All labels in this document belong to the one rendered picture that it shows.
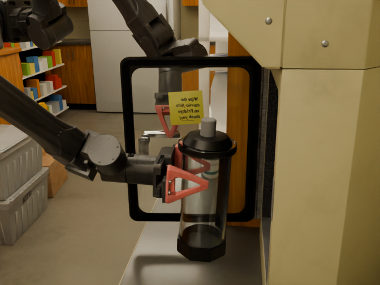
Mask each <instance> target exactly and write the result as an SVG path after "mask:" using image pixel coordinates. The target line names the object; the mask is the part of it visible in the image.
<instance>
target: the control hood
mask: <svg viewBox="0 0 380 285"><path fill-rule="evenodd" d="M202 4H203V5H204V6H205V7H206V8H207V9H208V10H209V11H210V12H211V14H212V15H213V16H214V17H215V18H216V19H217V20H218V21H219V22H220V23H221V24H222V25H223V26H224V27H225V28H226V29H227V30H228V31H229V32H230V33H231V34H232V35H233V37H234V38H235V39H236V40H237V41H238V42H239V43H240V44H241V45H242V46H243V47H244V48H245V50H246V51H247V52H248V53H249V54H250V55H251V56H252V57H253V58H254V59H255V60H256V61H257V62H258V63H259V64H260V65H261V66H262V67H265V68H266V69H280V67H282V62H283V44H284V26H285V17H286V0H202Z"/></svg>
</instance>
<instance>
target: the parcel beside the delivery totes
mask: <svg viewBox="0 0 380 285"><path fill-rule="evenodd" d="M42 167H49V173H48V175H47V197H48V198H53V197H54V196H55V195H56V194H57V192H58V191H59V190H60V188H61V186H62V185H63V184H64V183H65V181H66V180H67V178H68V175H67V170H66V169H65V166H64V165H63V164H61V163H60V162H58V161H56V160H55V159H54V158H53V157H52V156H51V155H49V154H47V153H46V152H45V151H44V149H43V150H42Z"/></svg>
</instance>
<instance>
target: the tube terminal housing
mask: <svg viewBox="0 0 380 285"><path fill-rule="evenodd" d="M270 70H271V73H272V75H273V78H274V80H275V83H276V85H277V88H278V117H277V135H276V144H275V162H274V182H275V183H274V201H273V218H272V221H271V226H270V244H269V262H268V272H267V285H380V0H286V17H285V26H284V44H283V62H282V67H280V69H269V72H270ZM268 88H269V77H268ZM268 88H267V99H268ZM266 121H267V109H266ZM265 141H266V130H265ZM264 163H265V151H264ZM263 183H264V173H263ZM262 195H263V184H262ZM260 255H261V273H262V285H266V272H265V258H264V243H263V235H262V205H261V223H260Z"/></svg>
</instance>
